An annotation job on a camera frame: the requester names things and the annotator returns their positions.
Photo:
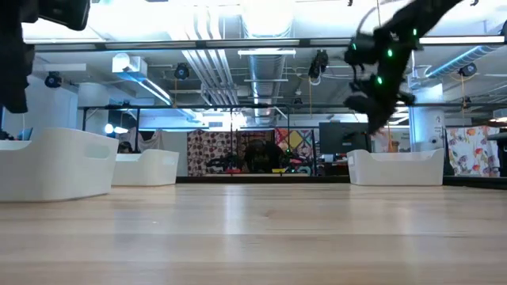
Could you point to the ribbed ceiling duct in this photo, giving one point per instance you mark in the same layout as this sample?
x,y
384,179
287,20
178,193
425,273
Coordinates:
x,y
463,59

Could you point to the white ceiling pipe bundle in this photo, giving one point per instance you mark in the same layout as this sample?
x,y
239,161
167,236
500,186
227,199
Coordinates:
x,y
214,59

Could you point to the black background robot arm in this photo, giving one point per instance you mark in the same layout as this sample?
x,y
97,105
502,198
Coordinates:
x,y
297,162
226,163

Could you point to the laptop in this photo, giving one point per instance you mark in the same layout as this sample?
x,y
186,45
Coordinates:
x,y
24,134

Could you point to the black computer monitor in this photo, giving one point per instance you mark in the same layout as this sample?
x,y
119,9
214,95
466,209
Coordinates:
x,y
340,140

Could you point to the silver ventilation duct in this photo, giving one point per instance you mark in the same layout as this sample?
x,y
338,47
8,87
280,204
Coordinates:
x,y
267,67

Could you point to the black ceiling-hung reel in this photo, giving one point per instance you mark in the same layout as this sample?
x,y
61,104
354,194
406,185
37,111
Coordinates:
x,y
467,69
53,79
181,71

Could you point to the black background workstation frame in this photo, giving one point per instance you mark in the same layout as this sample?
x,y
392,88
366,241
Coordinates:
x,y
178,107

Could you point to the white ceiling light bar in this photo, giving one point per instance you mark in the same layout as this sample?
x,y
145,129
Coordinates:
x,y
266,52

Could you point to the black table edge rail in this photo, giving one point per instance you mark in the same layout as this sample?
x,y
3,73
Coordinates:
x,y
261,179

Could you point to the black overhead frame bar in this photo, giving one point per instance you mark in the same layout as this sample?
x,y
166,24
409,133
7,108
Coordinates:
x,y
198,43

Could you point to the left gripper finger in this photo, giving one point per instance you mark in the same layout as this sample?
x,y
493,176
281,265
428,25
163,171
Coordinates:
x,y
16,83

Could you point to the long black background beam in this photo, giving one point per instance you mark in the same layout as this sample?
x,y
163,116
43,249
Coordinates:
x,y
455,105

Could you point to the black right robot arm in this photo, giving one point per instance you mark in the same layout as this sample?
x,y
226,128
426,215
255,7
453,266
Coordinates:
x,y
431,12

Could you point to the colourful geometric hanging cloth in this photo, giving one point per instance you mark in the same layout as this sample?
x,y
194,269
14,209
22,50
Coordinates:
x,y
301,138

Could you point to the floral hanging cloth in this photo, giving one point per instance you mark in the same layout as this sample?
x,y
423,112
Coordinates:
x,y
471,150

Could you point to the white round column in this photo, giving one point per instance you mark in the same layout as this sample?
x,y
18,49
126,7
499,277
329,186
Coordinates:
x,y
429,134

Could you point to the white plastic basket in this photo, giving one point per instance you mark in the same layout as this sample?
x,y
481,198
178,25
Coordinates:
x,y
146,170
59,166
396,170

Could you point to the white ceiling air unit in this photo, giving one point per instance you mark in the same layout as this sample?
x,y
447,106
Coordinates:
x,y
128,63

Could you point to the brown patterned hanging cloth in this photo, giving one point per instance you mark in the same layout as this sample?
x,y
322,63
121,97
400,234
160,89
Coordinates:
x,y
206,152

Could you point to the grey hanging cloth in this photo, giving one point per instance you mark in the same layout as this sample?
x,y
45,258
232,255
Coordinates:
x,y
150,140

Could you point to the person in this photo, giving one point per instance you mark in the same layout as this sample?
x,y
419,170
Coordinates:
x,y
261,156

